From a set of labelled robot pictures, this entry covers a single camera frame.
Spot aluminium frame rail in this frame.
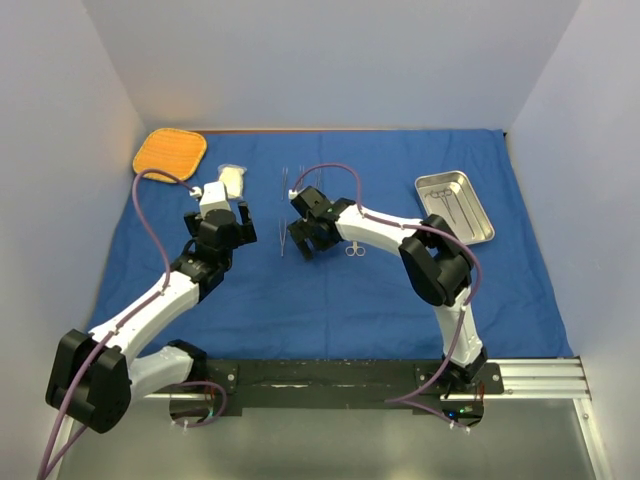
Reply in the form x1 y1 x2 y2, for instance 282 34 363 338
137 357 588 403

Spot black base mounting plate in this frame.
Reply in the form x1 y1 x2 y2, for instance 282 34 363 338
199 359 505 426

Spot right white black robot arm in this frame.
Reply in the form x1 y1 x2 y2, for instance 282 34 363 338
288 187 487 393

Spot steel instrument tray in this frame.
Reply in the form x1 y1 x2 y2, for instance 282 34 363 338
414 170 495 245

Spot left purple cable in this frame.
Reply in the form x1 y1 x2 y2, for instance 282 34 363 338
36 168 228 480

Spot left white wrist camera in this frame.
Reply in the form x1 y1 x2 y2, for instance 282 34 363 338
189 181 231 217

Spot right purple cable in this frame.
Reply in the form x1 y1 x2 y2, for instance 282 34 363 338
287 164 484 421

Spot blue surgical drape cloth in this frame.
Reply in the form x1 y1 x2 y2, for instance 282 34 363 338
83 128 575 362

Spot white gauze pad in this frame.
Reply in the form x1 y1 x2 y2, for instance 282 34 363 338
216 164 247 200

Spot steel surgical scissors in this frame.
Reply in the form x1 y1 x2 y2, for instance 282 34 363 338
345 241 366 257

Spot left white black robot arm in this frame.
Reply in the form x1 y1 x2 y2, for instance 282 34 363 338
45 201 257 433

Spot purple cable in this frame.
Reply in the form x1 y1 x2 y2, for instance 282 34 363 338
36 168 228 480
287 164 484 421

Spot orange square woven mat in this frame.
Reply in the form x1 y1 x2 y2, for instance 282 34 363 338
132 128 207 181

